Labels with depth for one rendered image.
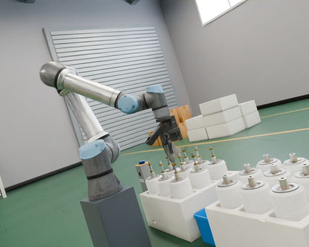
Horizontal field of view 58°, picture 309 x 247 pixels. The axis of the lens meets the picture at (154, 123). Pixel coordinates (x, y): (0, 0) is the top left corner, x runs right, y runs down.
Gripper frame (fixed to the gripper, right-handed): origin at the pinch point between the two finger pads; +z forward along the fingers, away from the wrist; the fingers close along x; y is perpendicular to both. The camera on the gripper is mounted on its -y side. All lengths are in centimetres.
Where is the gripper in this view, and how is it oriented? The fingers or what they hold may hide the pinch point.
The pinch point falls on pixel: (171, 160)
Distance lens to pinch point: 130.6
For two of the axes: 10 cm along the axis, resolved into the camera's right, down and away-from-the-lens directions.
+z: 2.9, 9.6, 0.2
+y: 9.2, -2.8, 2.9
